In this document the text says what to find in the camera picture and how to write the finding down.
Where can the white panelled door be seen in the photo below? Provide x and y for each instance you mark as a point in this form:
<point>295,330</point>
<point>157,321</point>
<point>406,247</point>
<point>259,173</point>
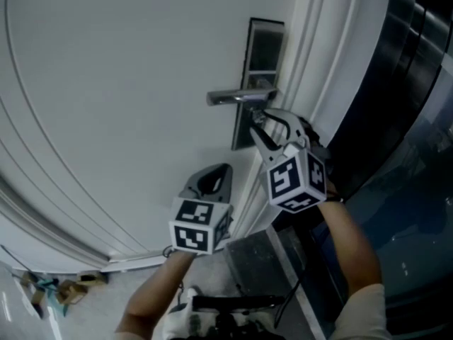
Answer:
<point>336,48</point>

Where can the black chest camera mount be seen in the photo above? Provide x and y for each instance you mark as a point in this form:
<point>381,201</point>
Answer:
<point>233,301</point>

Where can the dark stone plinth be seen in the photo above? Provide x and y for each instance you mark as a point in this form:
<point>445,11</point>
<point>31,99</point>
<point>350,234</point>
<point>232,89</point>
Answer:
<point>255,260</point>

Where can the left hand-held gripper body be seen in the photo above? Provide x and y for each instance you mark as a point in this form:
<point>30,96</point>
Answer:
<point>193,227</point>

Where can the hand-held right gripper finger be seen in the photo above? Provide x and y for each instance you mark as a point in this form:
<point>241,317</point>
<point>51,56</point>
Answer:
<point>267,149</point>
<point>295,124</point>

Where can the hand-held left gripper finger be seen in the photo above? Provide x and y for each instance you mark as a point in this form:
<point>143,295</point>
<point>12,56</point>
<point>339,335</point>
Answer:
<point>192,182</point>
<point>228,186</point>

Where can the person's left forearm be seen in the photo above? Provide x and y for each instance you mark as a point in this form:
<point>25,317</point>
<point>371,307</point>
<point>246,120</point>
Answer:
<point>152,296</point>

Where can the teal box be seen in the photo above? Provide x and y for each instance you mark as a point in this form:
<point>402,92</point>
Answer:
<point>53,289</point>

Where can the person's white shoe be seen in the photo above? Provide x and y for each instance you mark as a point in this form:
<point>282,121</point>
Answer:
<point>193,292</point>

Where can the person's right forearm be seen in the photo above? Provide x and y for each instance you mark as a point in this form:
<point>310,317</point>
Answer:
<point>354,253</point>

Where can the person's light clothing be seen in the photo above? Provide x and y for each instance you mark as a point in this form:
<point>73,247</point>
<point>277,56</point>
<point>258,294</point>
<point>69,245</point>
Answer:
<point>361,314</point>

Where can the steel door lock plate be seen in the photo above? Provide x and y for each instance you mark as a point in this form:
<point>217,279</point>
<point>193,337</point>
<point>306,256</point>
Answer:
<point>265,48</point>

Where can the brown cardboard box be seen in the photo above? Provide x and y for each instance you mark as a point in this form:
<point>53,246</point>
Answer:
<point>92,278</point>
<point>37,296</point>
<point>72,292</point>

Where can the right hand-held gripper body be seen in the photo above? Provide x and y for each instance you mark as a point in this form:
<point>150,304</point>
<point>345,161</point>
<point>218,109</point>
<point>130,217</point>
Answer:
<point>297,182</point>

